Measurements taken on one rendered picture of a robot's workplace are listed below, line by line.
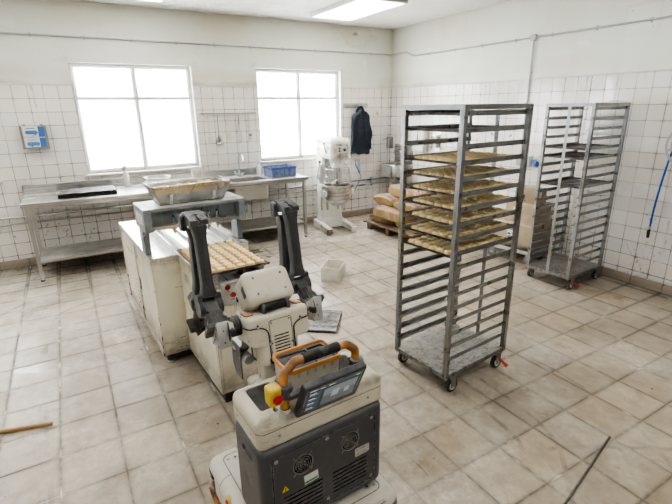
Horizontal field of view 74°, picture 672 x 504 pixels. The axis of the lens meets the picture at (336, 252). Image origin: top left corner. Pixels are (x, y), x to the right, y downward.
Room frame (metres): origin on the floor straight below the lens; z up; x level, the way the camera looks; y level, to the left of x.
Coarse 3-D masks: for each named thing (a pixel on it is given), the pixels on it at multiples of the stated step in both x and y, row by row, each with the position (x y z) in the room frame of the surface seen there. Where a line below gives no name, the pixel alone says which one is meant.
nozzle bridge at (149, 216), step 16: (144, 208) 2.95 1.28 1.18; (160, 208) 2.95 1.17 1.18; (176, 208) 3.00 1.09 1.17; (208, 208) 3.21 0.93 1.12; (224, 208) 3.27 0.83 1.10; (240, 208) 3.25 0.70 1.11; (144, 224) 2.88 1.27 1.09; (160, 224) 3.02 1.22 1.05; (176, 224) 3.03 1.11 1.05; (240, 224) 3.36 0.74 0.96; (144, 240) 2.97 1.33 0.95
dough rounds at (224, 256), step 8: (232, 240) 3.04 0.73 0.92; (184, 248) 2.86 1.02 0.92; (208, 248) 2.85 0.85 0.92; (216, 248) 2.85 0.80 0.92; (224, 248) 2.88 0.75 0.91; (232, 248) 2.85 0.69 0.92; (240, 248) 2.85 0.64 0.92; (184, 256) 2.75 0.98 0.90; (216, 256) 2.68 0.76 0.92; (224, 256) 2.70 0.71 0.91; (232, 256) 2.68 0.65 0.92; (240, 256) 2.68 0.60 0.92; (248, 256) 2.69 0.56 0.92; (256, 256) 2.67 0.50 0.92; (216, 264) 2.53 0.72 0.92; (224, 264) 2.53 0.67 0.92; (232, 264) 2.58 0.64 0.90; (240, 264) 2.52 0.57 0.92; (248, 264) 2.54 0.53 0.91; (216, 272) 2.44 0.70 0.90
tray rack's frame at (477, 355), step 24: (528, 120) 2.85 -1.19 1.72; (528, 144) 2.85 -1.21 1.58; (456, 288) 3.21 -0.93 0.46; (480, 288) 3.06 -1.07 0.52; (480, 312) 3.04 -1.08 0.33; (504, 312) 2.86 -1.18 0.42; (432, 336) 3.02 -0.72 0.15; (456, 336) 3.01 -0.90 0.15; (480, 336) 3.01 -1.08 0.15; (504, 336) 2.84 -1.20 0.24; (432, 360) 2.68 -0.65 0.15; (456, 360) 2.68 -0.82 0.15; (480, 360) 2.69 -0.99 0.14
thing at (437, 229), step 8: (424, 224) 2.88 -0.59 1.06; (432, 224) 2.88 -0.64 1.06; (440, 224) 2.88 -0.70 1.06; (472, 224) 2.87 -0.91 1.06; (480, 224) 2.86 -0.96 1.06; (488, 224) 2.87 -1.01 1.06; (496, 224) 2.86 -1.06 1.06; (504, 224) 2.87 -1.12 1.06; (432, 232) 2.70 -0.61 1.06; (440, 232) 2.71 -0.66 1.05; (448, 232) 2.68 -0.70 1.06; (464, 232) 2.67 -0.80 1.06; (472, 232) 2.68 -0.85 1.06
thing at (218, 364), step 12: (180, 264) 2.96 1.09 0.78; (228, 276) 2.54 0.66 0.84; (240, 276) 2.54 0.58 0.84; (216, 288) 2.43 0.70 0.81; (192, 312) 2.82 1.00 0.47; (228, 312) 2.46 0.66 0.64; (192, 336) 2.89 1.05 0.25; (204, 336) 2.62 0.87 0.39; (192, 348) 2.92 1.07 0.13; (204, 348) 2.65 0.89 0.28; (216, 348) 2.43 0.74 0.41; (228, 348) 2.45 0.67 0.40; (204, 360) 2.68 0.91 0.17; (216, 360) 2.45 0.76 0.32; (228, 360) 2.44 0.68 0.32; (216, 372) 2.47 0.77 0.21; (228, 372) 2.44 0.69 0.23; (252, 372) 2.53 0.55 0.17; (216, 384) 2.50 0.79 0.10; (228, 384) 2.44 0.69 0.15; (240, 384) 2.48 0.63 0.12; (228, 396) 2.46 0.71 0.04
